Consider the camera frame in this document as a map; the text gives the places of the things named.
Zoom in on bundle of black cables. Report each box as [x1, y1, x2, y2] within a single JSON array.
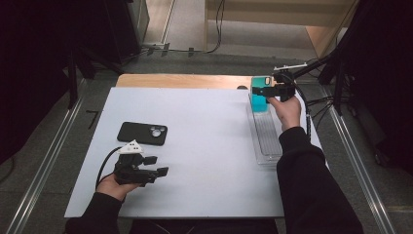
[[306, 94, 340, 131]]

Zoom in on person's right hand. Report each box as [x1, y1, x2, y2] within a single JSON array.
[[268, 95, 303, 133]]

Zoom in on black curtain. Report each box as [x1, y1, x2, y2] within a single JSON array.
[[337, 0, 413, 174], [0, 0, 108, 164]]

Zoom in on black phone case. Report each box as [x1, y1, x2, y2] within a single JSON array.
[[116, 121, 169, 146]]

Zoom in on black stand legs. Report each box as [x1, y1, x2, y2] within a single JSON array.
[[66, 45, 128, 110]]

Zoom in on iridescent phone case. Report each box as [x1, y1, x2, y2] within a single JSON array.
[[250, 75, 275, 114]]

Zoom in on hand-held gripper cable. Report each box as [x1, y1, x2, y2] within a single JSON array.
[[95, 145, 123, 191], [293, 82, 314, 142]]

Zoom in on white board mat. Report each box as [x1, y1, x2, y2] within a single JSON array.
[[63, 87, 329, 218]]

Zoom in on aluminium floor rail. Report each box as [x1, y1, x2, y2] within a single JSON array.
[[6, 77, 87, 234], [324, 103, 397, 234]]

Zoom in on left hand-held gripper cable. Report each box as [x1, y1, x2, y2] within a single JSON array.
[[95, 145, 123, 191]]

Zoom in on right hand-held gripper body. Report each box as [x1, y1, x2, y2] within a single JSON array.
[[272, 62, 309, 103]]

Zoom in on light wooden cabinet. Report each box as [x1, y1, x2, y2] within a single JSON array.
[[204, 0, 359, 59]]

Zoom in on person's left hand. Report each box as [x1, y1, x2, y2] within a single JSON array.
[[95, 173, 141, 203]]

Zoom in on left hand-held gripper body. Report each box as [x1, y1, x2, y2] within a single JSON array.
[[113, 139, 158, 187]]

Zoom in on right hand-held gripper cable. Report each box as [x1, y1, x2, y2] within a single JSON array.
[[293, 82, 314, 142]]

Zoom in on black floor cable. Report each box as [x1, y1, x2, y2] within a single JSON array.
[[139, 0, 227, 57]]

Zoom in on black box cabinet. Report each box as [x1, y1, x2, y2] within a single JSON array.
[[103, 0, 150, 64]]

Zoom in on clear plastic slotted rack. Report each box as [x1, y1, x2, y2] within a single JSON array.
[[245, 92, 284, 166]]

